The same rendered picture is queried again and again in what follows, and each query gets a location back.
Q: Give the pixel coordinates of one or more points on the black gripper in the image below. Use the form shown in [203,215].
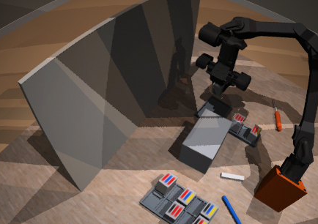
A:
[241,80]

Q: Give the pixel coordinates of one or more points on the orange-handled screwdriver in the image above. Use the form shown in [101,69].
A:
[278,119]

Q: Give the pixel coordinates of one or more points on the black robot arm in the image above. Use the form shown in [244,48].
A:
[231,37]

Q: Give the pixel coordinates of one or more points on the blue rod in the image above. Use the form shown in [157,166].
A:
[231,209]

